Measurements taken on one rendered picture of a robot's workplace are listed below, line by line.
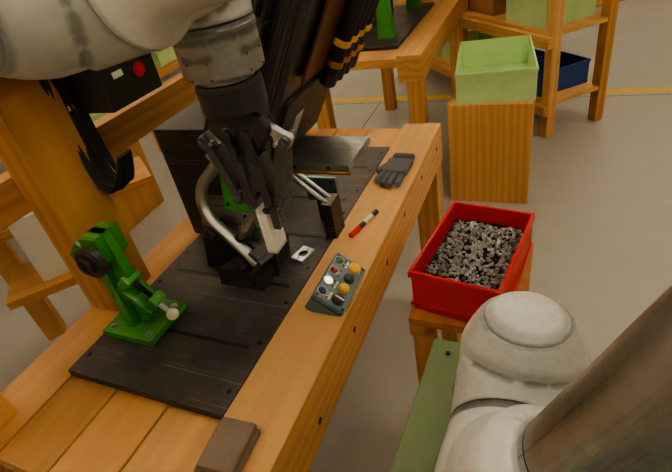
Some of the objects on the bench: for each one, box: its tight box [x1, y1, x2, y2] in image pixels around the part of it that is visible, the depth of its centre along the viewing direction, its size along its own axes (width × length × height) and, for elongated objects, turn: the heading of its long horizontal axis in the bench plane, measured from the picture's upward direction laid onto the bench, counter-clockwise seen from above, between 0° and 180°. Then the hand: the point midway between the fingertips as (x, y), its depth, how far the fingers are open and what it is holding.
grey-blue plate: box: [304, 175, 340, 220], centre depth 134 cm, size 10×2×14 cm, turn 82°
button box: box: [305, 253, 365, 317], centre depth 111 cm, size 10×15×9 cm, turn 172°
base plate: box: [68, 146, 390, 420], centre depth 138 cm, size 42×110×2 cm, turn 172°
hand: (271, 226), depth 63 cm, fingers closed
